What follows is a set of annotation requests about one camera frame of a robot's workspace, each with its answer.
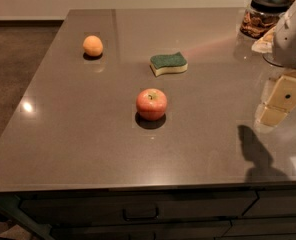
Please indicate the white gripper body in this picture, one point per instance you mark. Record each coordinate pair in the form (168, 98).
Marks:
(292, 39)

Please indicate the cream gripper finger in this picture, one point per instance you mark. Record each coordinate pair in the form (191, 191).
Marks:
(278, 99)

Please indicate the red apple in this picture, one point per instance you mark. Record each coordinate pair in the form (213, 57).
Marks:
(151, 104)

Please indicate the snack packet near jar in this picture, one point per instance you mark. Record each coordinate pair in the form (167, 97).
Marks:
(264, 44)

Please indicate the glass jar black lid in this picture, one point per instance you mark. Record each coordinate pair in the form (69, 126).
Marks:
(261, 15)

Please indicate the dark right drawer front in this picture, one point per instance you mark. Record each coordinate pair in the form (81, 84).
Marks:
(275, 203)

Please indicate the green yellow sponge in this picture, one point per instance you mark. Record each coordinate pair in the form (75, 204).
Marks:
(168, 64)

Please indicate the dark lower drawer front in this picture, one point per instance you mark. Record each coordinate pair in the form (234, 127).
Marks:
(159, 231)

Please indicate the orange fruit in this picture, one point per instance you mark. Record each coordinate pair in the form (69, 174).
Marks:
(93, 46)

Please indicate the dark drawer front with handle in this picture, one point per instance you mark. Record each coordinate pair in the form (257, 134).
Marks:
(150, 207)

